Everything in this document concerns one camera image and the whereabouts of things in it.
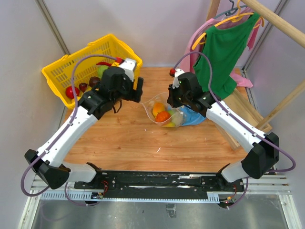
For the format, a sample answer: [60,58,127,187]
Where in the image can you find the yellow orange toy mango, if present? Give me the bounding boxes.
[152,102,165,117]

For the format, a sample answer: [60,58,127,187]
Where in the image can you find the green toy cabbage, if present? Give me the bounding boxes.
[167,109,176,116]
[97,65,109,79]

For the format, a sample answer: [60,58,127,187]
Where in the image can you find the clear dotted zip top bag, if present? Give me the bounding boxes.
[142,93,186,128]

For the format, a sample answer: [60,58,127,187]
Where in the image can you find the rough orange toy tangerine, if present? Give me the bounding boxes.
[155,111,171,123]

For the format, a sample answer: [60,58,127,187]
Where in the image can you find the yellow toy banana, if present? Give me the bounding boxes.
[163,122,176,128]

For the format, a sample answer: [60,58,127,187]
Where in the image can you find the white toy garlic bulb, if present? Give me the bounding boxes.
[172,112,184,126]

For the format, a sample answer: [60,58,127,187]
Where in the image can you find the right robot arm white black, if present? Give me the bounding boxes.
[167,69,279,191]

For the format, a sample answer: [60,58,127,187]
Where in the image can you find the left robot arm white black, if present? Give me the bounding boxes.
[25,67,144,189]

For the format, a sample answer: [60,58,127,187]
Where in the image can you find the blue cartoon print cloth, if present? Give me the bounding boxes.
[179,106,206,126]

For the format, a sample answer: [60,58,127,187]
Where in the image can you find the dark purple toy fruit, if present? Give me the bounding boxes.
[89,76,101,87]

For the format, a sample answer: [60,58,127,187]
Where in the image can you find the red toy chili pepper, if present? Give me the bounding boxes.
[96,62,112,67]

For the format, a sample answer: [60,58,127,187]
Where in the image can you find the dark red toy fig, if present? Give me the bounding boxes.
[79,83,89,93]

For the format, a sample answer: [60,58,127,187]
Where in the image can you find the red toy apple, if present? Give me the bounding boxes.
[65,86,80,99]

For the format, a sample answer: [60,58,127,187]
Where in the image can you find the green shirt on hanger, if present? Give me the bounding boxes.
[193,13,260,99]

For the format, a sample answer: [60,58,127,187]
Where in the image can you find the yellow plastic shopping basket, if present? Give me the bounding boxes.
[41,34,142,109]

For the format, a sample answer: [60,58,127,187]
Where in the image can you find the pink shirt on hanger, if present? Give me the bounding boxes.
[182,6,260,89]

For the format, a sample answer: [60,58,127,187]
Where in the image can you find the yellow clothes hanger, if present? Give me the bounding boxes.
[192,0,264,51]

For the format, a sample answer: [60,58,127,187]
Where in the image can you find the grey clothes hanger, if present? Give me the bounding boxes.
[213,0,248,21]

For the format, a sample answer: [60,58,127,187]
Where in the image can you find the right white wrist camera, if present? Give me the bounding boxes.
[172,68,184,89]

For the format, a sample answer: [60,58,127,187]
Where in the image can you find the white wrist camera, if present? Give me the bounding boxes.
[119,58,137,82]
[172,68,184,89]

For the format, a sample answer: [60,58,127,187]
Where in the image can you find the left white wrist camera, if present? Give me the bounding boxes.
[119,58,137,82]

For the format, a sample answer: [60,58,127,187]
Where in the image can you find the wooden clothes rack frame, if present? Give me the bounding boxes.
[204,0,305,151]

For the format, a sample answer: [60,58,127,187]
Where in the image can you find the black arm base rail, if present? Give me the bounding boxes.
[74,170,244,200]

